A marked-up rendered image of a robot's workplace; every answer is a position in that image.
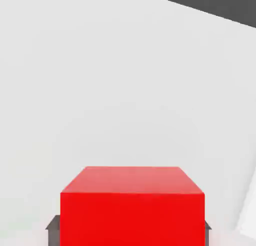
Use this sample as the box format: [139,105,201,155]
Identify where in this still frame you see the small red cube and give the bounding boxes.
[59,166,206,246]

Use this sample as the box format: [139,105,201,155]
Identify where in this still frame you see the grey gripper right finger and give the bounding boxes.
[204,220,223,246]

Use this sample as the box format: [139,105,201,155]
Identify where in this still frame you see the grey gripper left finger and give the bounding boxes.
[33,214,61,246]

